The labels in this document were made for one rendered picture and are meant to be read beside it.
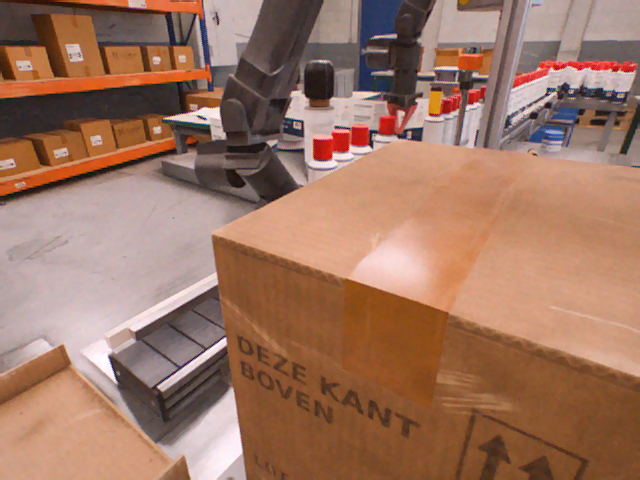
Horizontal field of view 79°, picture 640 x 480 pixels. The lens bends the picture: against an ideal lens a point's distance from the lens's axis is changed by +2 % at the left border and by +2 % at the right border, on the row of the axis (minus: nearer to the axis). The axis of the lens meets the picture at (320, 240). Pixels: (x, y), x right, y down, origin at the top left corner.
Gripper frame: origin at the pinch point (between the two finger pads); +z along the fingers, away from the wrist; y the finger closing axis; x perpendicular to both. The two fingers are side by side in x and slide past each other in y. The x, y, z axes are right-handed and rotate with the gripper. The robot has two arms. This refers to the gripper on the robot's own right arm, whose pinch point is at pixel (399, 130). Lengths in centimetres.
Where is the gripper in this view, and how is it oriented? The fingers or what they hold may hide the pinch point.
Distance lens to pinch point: 105.6
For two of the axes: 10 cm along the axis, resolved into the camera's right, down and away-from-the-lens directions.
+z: -0.2, 8.8, 4.8
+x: 8.1, 3.0, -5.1
